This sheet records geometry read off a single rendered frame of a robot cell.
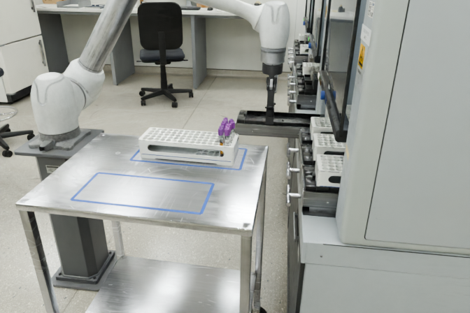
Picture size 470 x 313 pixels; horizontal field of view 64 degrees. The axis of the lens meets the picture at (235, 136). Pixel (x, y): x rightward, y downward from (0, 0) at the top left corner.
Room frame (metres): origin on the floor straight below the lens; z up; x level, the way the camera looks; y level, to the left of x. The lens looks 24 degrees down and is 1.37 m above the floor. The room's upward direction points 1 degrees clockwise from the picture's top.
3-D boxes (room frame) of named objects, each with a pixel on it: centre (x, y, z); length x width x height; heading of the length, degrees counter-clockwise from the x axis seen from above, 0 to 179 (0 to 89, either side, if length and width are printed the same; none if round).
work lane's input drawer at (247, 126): (1.39, -0.33, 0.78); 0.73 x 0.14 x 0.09; 83
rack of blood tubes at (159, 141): (1.07, 0.14, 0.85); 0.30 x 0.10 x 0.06; 81
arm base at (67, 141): (1.40, 0.72, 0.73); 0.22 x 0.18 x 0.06; 173
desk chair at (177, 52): (4.00, 0.76, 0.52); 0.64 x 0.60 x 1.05; 13
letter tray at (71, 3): (4.73, 1.92, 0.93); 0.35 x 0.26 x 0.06; 177
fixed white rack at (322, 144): (1.08, -0.40, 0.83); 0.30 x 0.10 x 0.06; 83
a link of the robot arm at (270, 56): (1.37, -0.14, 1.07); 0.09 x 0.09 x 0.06
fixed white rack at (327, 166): (0.93, -0.38, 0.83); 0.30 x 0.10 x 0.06; 83
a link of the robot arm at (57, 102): (1.43, 0.72, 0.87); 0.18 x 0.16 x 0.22; 174
